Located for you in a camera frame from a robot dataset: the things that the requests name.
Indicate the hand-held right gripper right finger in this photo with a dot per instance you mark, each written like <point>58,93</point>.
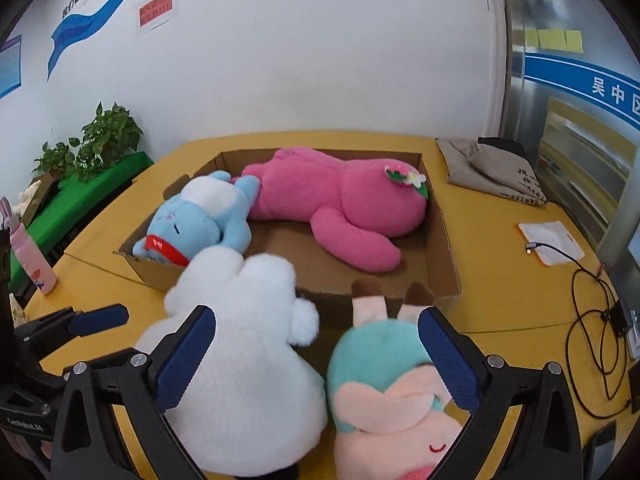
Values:
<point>450,355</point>

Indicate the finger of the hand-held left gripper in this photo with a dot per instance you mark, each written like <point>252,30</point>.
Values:
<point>100,319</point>

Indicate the white pouch with orange edge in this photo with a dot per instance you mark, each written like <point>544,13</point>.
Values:
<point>550,235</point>

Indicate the beige cloth bag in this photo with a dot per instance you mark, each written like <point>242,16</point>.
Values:
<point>480,170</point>

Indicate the pink water bottle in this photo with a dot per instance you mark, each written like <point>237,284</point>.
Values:
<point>35,265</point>

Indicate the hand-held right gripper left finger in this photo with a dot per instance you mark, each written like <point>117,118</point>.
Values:
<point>185,355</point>

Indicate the blue sign band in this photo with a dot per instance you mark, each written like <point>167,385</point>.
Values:
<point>575,77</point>

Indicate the green cloth covered table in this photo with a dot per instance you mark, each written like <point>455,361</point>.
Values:
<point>90,195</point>

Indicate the small brown cardboard box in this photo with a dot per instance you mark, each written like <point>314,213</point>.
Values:
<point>40,200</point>

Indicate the cream plush toy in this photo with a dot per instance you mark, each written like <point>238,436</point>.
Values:
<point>29,192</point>

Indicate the teal and pink plush toy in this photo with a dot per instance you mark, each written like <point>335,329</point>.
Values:
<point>370,360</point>

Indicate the blue plush toy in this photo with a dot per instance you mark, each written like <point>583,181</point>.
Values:
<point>190,220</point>

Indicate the white fluffy plush toy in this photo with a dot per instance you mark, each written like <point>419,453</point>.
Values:
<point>250,385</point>

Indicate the blue wall poster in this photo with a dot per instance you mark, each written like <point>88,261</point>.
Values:
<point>10,67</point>

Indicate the black cloth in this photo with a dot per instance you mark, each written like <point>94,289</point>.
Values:
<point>502,144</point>

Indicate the small potted green plant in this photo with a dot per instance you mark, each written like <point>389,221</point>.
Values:
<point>55,160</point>

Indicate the red wall sign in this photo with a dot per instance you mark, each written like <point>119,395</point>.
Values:
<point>155,15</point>

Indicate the large potted green plant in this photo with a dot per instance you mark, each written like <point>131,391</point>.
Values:
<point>110,132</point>

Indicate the blue wave wall decal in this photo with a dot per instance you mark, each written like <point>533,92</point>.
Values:
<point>75,30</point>

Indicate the dark phone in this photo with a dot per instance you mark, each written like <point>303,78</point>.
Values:
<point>600,452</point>

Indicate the yellow sticky note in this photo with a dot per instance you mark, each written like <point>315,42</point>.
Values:
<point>574,41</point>
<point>551,40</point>
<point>531,38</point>

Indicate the black power adapter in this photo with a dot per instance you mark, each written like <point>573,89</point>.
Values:
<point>619,317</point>

